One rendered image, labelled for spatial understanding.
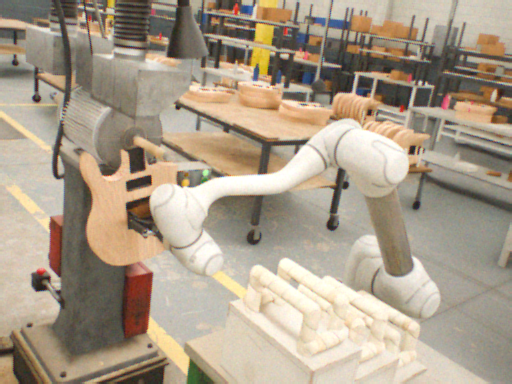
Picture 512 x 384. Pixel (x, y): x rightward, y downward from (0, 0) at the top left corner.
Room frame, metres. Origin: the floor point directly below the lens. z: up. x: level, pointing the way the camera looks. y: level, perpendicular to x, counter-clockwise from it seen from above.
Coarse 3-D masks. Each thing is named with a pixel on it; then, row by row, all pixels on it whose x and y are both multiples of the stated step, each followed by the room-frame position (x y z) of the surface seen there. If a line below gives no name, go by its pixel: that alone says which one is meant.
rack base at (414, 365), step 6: (366, 330) 1.28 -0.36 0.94; (384, 342) 1.23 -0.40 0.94; (408, 366) 1.14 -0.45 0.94; (414, 366) 1.14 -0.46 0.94; (420, 366) 1.15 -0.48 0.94; (396, 372) 1.11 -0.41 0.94; (402, 372) 1.11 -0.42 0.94; (408, 372) 1.11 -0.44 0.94; (414, 372) 1.12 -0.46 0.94; (420, 372) 1.13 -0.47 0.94; (396, 378) 1.08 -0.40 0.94; (402, 378) 1.09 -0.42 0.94; (408, 378) 1.09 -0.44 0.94
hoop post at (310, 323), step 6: (306, 318) 0.89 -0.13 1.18; (312, 318) 0.88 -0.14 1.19; (318, 318) 0.89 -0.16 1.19; (306, 324) 0.88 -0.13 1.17; (312, 324) 0.88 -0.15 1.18; (318, 324) 0.89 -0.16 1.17; (300, 330) 0.90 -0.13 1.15; (306, 330) 0.88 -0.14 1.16; (312, 330) 0.88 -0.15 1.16; (300, 336) 0.89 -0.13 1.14; (306, 336) 0.88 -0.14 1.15; (312, 336) 0.88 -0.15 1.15; (300, 342) 0.89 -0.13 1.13; (306, 342) 0.88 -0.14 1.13; (300, 348) 0.89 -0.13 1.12; (300, 354) 0.88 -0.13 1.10; (306, 354) 0.88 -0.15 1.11
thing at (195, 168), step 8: (184, 168) 1.94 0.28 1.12; (192, 168) 1.96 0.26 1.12; (200, 168) 1.97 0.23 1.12; (208, 168) 2.00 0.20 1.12; (176, 176) 1.90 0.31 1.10; (192, 176) 1.94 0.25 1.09; (200, 176) 1.96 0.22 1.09; (208, 176) 1.99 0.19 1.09; (192, 184) 1.94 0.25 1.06; (200, 184) 1.97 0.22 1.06
